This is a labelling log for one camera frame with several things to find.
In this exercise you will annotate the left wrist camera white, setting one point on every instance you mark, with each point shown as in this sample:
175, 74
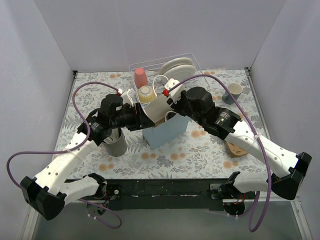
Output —
126, 96

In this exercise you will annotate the grey blue mug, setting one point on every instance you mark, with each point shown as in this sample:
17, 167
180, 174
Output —
233, 90

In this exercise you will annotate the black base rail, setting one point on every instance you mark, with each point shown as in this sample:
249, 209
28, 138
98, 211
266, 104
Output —
136, 194

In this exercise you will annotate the yellow dotted bowl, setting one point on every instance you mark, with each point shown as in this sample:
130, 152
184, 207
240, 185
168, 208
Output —
146, 94

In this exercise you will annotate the pink plastic cup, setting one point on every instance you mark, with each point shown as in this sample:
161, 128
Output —
140, 77

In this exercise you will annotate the grey straw holder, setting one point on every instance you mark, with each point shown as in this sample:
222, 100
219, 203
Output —
118, 148

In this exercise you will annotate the front white plate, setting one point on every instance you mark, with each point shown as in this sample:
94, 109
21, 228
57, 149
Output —
181, 72

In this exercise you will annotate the aluminium frame rail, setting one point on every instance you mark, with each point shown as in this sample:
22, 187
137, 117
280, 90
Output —
284, 220

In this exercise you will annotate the floral table mat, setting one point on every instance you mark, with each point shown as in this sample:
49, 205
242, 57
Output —
193, 154

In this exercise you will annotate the rear white plate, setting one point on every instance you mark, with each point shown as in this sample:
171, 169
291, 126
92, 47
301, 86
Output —
175, 63

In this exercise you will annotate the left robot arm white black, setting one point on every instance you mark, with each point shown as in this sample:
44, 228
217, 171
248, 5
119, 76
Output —
48, 192

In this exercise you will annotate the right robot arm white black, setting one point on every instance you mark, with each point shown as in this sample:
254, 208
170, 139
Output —
288, 169

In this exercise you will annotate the light blue paper bag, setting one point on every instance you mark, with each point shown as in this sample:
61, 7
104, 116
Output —
168, 123

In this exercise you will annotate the white plate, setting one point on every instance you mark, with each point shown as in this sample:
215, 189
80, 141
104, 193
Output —
175, 63
181, 72

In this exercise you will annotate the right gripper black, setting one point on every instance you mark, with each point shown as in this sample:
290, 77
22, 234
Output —
175, 105

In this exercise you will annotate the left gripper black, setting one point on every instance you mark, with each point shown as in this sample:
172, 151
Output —
139, 116

